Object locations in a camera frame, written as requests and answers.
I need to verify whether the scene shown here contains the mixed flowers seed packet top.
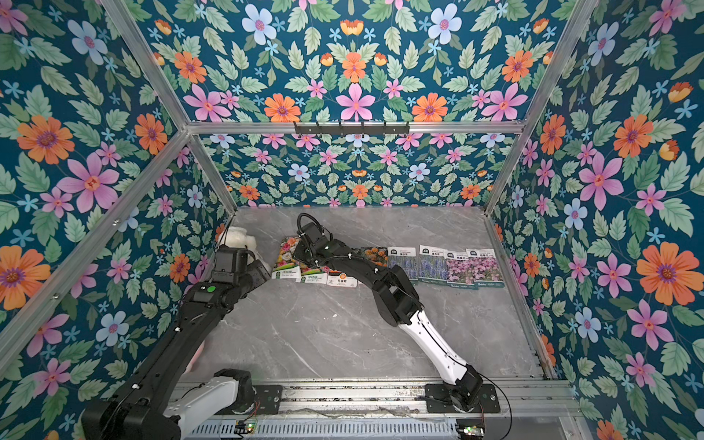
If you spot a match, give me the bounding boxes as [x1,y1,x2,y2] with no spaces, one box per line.
[299,269,328,284]

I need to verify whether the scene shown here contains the colourful roses seed packet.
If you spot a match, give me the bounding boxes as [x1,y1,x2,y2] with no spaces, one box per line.
[272,236,302,282]

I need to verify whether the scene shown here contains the orange marigold seed packet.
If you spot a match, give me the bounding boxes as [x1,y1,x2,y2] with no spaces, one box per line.
[326,271,359,288]
[360,247,389,267]

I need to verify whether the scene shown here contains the lavender seed packet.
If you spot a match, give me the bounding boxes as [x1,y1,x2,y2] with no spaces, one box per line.
[418,245,447,285]
[388,247,419,282]

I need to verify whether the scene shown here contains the pink flowers seed packet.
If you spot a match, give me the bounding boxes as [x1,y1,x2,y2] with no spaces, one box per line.
[466,249,504,288]
[445,250,476,289]

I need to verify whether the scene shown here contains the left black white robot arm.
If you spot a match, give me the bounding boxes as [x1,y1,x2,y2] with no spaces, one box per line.
[82,246,271,439]

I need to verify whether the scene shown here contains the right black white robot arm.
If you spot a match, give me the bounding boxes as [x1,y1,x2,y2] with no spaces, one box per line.
[293,213,483,413]

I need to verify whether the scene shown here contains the white plush teddy bear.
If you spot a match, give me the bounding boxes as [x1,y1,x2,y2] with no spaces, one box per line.
[222,227,257,251]

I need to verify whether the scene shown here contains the pink plush pig toy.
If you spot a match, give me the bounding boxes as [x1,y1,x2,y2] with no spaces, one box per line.
[184,342,205,373]

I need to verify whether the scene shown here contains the black hook rail on wall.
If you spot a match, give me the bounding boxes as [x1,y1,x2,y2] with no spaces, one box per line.
[293,122,411,137]

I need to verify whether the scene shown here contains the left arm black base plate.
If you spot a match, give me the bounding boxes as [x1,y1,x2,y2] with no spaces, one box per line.
[216,385,283,417]

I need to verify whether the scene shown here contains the white slotted cable duct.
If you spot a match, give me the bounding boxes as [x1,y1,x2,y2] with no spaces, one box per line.
[187,419,458,439]

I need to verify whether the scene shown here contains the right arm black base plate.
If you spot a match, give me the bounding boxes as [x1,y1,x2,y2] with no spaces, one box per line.
[420,383,502,414]

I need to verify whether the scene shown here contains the aluminium front rail frame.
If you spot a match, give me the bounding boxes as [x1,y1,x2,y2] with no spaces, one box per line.
[117,378,584,422]

